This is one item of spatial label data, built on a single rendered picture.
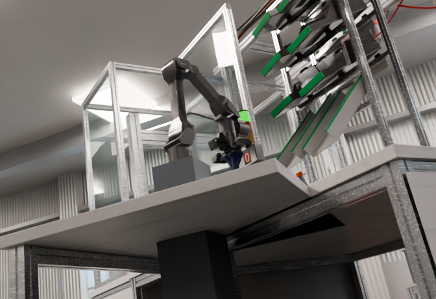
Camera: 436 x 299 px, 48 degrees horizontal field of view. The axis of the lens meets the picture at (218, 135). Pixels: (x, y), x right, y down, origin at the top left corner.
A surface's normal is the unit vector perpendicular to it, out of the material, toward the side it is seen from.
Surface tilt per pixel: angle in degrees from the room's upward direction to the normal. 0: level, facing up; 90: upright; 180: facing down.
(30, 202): 90
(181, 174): 90
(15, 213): 90
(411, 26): 90
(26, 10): 180
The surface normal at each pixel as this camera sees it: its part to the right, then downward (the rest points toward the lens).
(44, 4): 0.17, 0.92
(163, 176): -0.38, -0.28
